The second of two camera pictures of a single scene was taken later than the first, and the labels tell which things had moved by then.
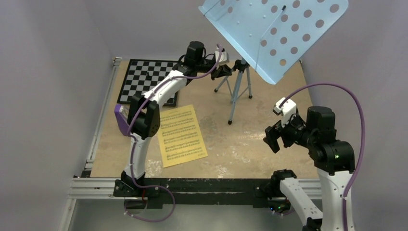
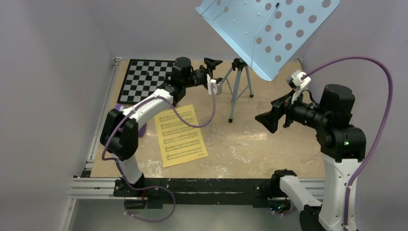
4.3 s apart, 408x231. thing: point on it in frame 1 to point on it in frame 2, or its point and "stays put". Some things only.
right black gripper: [271, 137] to [270, 119]
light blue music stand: [272, 35] stays put
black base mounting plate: [231, 191] stays put
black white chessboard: [141, 75] stays put
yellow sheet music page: [180, 137] stays put
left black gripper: [223, 71] to [210, 65]
